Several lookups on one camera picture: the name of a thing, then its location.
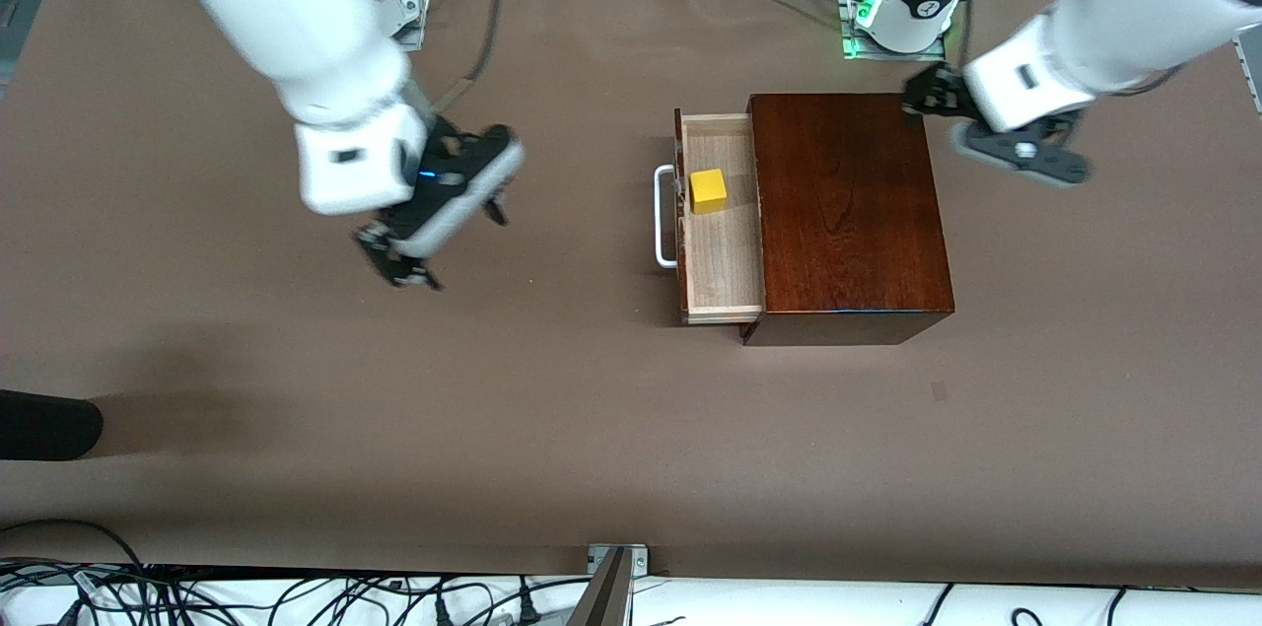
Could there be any dark wooden cabinet box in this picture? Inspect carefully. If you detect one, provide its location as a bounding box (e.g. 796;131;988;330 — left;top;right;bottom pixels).
741;94;955;347

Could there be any wooden drawer with white handle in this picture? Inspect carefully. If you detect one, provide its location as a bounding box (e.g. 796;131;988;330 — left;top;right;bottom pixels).
656;108;768;325

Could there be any black cylindrical object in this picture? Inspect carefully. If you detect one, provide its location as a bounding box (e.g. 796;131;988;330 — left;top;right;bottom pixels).
0;389;105;461

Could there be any long arched black cable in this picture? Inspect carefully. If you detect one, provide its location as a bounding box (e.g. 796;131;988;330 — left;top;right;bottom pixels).
0;519;147;570

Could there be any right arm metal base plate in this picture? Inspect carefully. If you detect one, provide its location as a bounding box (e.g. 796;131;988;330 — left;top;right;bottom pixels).
394;0;431;51

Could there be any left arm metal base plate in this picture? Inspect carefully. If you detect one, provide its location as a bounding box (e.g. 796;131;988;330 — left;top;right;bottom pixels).
838;0;949;62

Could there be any yellow cube block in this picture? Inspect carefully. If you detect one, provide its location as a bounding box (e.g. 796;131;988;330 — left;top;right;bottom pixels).
689;169;729;215

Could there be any small metal table bracket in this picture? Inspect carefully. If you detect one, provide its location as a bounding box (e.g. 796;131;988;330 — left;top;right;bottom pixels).
589;544;650;576

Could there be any dark slanted beam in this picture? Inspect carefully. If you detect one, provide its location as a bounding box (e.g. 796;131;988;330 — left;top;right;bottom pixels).
567;548;632;626

